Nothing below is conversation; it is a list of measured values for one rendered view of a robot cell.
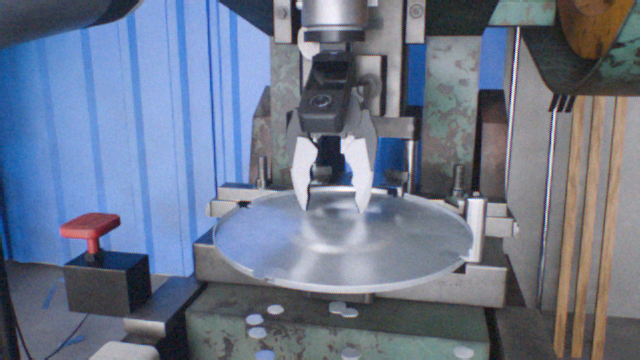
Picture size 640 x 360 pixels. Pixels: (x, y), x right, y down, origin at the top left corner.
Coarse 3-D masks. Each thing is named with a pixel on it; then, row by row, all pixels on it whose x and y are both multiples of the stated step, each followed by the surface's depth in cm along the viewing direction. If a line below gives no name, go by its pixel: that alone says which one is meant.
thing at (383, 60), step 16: (384, 0) 70; (400, 0) 69; (368, 16) 71; (384, 16) 70; (400, 16) 70; (368, 32) 71; (384, 32) 71; (400, 32) 70; (304, 48) 72; (368, 48) 72; (384, 48) 71; (400, 48) 71; (304, 64) 74; (368, 64) 69; (384, 64) 69; (400, 64) 71; (304, 80) 75; (368, 80) 69; (384, 80) 70; (400, 80) 72; (384, 96) 71; (400, 96) 73; (384, 112) 72; (400, 112) 73
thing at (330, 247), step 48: (288, 192) 72; (336, 192) 73; (384, 192) 72; (240, 240) 57; (288, 240) 57; (336, 240) 56; (384, 240) 56; (432, 240) 57; (336, 288) 46; (384, 288) 46
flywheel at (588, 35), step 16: (560, 0) 92; (576, 0) 84; (592, 0) 81; (608, 0) 77; (624, 0) 61; (560, 16) 92; (576, 16) 82; (592, 16) 73; (608, 16) 67; (624, 16) 61; (576, 32) 81; (592, 32) 73; (608, 32) 66; (576, 48) 81; (592, 48) 73
